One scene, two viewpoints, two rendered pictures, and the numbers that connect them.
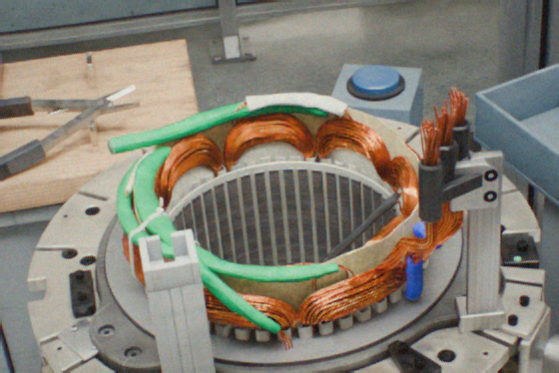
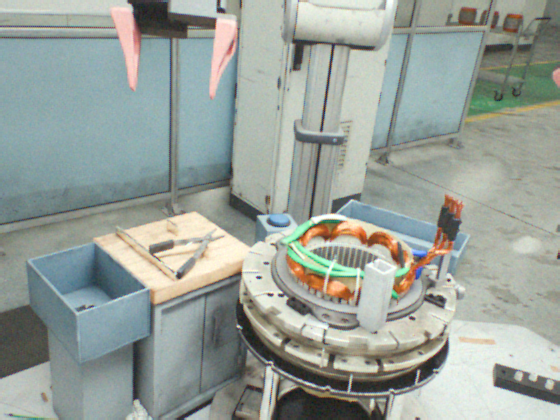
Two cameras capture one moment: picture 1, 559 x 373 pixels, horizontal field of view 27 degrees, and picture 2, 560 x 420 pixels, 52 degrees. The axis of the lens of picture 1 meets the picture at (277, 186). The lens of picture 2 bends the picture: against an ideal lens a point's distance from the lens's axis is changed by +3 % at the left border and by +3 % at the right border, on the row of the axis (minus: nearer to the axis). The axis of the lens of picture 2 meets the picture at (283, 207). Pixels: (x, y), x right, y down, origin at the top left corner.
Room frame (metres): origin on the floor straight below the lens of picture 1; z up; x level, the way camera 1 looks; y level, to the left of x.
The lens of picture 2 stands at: (0.09, 0.55, 1.53)
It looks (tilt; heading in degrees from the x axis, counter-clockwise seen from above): 25 degrees down; 320
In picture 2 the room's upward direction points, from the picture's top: 7 degrees clockwise
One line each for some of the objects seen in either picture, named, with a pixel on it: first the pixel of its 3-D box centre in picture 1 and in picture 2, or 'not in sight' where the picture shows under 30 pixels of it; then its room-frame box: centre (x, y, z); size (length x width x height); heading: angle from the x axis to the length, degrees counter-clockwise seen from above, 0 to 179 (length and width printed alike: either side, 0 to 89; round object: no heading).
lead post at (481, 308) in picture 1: (481, 239); (444, 250); (0.49, -0.11, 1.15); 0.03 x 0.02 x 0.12; 91
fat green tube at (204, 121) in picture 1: (221, 121); (308, 228); (0.64, 0.03, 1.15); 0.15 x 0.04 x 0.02; 99
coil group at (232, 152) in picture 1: (267, 142); (315, 236); (0.65, 0.00, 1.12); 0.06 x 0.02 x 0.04; 99
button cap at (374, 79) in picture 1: (375, 79); (278, 218); (0.86, -0.09, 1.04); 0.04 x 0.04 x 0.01
